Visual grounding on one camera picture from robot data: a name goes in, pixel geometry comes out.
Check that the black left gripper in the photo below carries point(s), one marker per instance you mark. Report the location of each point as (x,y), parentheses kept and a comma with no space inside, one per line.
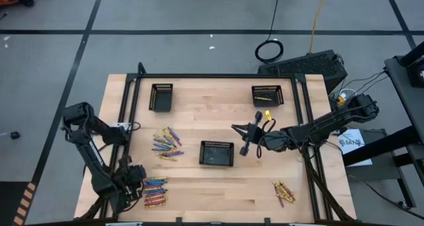
(134,179)

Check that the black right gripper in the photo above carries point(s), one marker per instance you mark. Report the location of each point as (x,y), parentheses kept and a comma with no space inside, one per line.
(255,133)

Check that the blue crayon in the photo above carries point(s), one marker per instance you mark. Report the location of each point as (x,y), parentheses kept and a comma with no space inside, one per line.
(170,141)
(156,192)
(154,182)
(159,149)
(162,146)

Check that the pink cloth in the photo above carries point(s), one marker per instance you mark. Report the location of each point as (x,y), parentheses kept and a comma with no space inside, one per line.
(154,195)

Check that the black plastic mesh basket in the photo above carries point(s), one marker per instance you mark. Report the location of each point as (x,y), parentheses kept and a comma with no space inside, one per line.
(266,88)
(162,101)
(217,154)

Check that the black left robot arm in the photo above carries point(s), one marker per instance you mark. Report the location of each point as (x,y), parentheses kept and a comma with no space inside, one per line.
(96,166)

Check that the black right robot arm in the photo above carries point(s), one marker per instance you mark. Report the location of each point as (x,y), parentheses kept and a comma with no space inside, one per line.
(318,124)

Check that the silver aluminium bar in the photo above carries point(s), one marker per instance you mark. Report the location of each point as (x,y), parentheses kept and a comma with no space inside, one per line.
(304,224)
(124,224)

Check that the black table clamp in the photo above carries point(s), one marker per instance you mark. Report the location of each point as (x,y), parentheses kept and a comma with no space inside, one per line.
(267,220)
(179,220)

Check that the white printed paper sheet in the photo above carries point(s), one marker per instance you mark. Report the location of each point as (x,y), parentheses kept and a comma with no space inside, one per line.
(359,154)

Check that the small black round object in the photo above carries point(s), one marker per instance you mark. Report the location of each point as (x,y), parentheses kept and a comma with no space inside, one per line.
(15,135)

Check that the black equipment stand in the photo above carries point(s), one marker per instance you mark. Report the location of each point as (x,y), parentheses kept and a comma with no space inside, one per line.
(402,87)

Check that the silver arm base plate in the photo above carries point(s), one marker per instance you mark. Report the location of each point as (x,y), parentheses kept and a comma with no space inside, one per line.
(122,124)

